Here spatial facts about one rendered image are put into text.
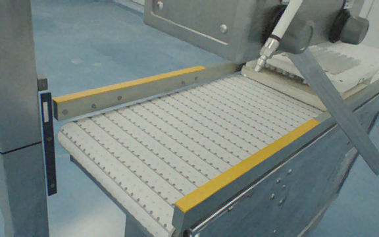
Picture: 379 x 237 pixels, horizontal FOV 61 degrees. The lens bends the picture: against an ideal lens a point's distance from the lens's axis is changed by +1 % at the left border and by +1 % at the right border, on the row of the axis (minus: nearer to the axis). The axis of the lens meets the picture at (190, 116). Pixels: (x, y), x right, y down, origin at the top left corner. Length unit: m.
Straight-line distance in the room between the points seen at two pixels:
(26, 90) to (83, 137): 0.10
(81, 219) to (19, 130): 1.13
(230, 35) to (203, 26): 0.02
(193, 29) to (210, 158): 0.28
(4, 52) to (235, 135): 0.36
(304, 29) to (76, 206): 1.54
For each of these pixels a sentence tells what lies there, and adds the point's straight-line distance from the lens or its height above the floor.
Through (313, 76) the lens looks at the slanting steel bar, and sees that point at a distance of 0.44.
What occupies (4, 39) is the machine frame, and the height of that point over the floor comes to 1.05.
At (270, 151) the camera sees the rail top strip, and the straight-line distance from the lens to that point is 0.47.
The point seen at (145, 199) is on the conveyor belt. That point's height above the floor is 0.91.
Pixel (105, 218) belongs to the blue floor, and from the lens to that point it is 1.62.
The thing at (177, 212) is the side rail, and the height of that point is 0.94.
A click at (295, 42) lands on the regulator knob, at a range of 0.23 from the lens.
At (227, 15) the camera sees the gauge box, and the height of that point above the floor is 1.15.
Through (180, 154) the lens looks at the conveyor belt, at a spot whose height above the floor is 0.91.
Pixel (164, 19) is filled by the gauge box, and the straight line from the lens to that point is 0.26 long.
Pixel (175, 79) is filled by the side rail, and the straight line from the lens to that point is 0.66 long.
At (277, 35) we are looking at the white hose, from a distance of 0.19.
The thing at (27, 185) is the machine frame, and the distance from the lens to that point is 0.60.
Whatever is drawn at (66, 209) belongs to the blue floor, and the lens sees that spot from 1.68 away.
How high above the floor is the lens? 1.19
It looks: 29 degrees down
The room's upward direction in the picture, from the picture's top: 10 degrees clockwise
